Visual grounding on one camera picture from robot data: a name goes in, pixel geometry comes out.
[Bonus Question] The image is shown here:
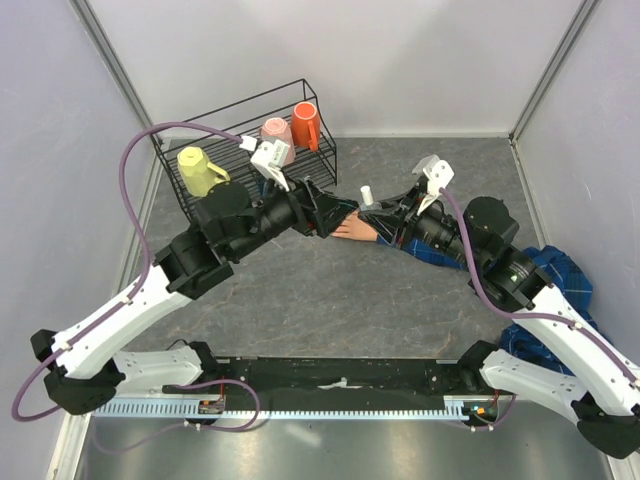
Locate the yellow faceted mug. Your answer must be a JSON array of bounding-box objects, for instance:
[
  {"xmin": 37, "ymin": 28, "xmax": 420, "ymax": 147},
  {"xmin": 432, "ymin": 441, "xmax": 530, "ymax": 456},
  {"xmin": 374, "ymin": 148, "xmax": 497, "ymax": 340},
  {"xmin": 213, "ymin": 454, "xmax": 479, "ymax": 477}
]
[{"xmin": 177, "ymin": 146, "xmax": 231, "ymax": 198}]

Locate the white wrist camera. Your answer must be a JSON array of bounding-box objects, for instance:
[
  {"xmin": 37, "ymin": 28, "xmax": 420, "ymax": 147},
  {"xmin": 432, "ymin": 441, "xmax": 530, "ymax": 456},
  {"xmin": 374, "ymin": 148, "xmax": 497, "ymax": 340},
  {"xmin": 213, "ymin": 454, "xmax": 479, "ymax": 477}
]
[
  {"xmin": 250, "ymin": 139, "xmax": 290, "ymax": 192},
  {"xmin": 412, "ymin": 155, "xmax": 454, "ymax": 216}
]

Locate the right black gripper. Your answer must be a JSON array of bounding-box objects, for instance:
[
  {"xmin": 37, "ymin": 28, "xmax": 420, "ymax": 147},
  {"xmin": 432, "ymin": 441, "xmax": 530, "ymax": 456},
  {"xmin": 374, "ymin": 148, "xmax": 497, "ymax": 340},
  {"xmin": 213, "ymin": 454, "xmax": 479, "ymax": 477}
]
[{"xmin": 360, "ymin": 181, "xmax": 483, "ymax": 270}]

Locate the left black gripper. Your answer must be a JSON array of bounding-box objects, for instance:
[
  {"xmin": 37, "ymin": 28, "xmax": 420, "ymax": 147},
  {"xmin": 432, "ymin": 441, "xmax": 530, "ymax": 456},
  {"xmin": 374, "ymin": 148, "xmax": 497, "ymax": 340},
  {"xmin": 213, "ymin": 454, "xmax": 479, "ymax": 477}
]
[{"xmin": 230, "ymin": 167, "xmax": 360, "ymax": 262}]

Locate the mannequin hand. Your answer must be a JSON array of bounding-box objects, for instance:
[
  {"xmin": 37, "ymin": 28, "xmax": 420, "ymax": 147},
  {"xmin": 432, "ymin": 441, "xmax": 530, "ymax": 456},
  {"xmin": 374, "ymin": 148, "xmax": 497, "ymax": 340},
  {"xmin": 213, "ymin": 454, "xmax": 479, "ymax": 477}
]
[{"xmin": 331, "ymin": 211, "xmax": 378, "ymax": 242}]

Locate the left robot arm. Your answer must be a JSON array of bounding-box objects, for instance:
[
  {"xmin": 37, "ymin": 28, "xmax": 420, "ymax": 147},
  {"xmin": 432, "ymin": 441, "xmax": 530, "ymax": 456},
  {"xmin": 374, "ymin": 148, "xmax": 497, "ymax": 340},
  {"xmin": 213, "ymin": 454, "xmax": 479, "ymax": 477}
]
[{"xmin": 31, "ymin": 179, "xmax": 358, "ymax": 415}]

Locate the white nail polish cap brush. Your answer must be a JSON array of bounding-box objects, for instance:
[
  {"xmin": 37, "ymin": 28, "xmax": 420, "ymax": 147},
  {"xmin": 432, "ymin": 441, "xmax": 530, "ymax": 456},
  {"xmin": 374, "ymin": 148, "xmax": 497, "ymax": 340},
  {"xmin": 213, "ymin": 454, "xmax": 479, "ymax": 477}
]
[{"xmin": 360, "ymin": 185, "xmax": 375, "ymax": 204}]

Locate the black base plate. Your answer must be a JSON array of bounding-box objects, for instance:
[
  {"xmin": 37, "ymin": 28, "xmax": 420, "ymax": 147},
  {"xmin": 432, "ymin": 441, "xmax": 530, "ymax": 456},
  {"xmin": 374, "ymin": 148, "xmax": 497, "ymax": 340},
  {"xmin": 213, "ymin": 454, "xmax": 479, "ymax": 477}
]
[{"xmin": 196, "ymin": 357, "xmax": 494, "ymax": 408}]

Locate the blue plaid sleeve forearm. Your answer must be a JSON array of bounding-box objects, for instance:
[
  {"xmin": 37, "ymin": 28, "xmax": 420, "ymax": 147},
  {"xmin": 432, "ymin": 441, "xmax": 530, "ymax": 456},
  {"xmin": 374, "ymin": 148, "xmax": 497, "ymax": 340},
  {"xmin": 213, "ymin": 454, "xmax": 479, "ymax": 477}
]
[{"xmin": 376, "ymin": 236, "xmax": 467, "ymax": 271}]

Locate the blue plaid cloth pile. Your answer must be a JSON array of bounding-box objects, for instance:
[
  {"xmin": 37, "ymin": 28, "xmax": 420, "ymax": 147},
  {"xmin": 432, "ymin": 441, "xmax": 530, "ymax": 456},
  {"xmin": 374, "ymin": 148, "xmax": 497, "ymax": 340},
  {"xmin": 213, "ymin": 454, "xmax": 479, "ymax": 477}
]
[{"xmin": 499, "ymin": 245, "xmax": 598, "ymax": 375}]

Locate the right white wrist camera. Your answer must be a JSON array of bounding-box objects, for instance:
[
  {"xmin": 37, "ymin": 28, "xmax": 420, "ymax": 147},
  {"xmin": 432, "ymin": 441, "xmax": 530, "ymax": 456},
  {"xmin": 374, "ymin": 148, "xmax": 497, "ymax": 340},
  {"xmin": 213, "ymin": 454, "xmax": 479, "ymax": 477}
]
[{"xmin": 412, "ymin": 155, "xmax": 454, "ymax": 216}]

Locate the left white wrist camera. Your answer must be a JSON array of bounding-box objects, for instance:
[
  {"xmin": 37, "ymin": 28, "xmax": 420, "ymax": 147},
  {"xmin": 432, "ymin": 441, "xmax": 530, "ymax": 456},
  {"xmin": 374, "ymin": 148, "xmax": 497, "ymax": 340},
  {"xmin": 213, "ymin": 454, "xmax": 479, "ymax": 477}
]
[{"xmin": 250, "ymin": 139, "xmax": 290, "ymax": 192}]

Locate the black wire dish rack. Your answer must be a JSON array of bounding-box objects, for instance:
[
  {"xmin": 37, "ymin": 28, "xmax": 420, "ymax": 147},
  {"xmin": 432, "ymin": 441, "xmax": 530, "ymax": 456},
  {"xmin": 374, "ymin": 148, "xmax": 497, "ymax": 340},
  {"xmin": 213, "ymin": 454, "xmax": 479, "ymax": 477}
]
[{"xmin": 149, "ymin": 77, "xmax": 338, "ymax": 226}]

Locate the nail polish bottle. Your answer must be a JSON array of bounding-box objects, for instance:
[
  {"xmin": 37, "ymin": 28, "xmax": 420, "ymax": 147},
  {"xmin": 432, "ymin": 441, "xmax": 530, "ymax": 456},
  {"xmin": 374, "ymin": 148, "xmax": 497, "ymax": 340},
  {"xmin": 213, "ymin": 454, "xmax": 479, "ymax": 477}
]
[{"xmin": 358, "ymin": 202, "xmax": 381, "ymax": 213}]

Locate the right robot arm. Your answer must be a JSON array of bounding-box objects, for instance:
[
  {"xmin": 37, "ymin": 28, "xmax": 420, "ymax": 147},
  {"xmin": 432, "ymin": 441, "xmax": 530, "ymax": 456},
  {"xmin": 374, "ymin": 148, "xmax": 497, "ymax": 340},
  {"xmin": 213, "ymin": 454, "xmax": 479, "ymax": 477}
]
[{"xmin": 360, "ymin": 185, "xmax": 639, "ymax": 459}]

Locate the pink mug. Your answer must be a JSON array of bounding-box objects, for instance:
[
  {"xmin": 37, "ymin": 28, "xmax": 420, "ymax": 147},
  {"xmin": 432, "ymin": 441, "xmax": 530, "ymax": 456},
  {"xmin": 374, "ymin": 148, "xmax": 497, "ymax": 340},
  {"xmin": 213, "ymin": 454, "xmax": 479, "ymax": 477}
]
[{"xmin": 260, "ymin": 117, "xmax": 295, "ymax": 165}]

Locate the light blue cable duct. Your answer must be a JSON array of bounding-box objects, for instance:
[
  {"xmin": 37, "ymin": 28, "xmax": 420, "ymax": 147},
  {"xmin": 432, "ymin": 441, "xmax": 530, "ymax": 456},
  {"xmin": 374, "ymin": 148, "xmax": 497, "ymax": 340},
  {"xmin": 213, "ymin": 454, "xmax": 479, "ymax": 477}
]
[{"xmin": 93, "ymin": 397, "xmax": 482, "ymax": 421}]

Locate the orange mug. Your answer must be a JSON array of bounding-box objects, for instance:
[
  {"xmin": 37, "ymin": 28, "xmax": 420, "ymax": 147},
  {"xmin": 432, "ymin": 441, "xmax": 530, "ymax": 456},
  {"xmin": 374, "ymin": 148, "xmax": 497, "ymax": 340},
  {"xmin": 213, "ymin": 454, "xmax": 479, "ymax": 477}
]
[{"xmin": 291, "ymin": 101, "xmax": 320, "ymax": 151}]

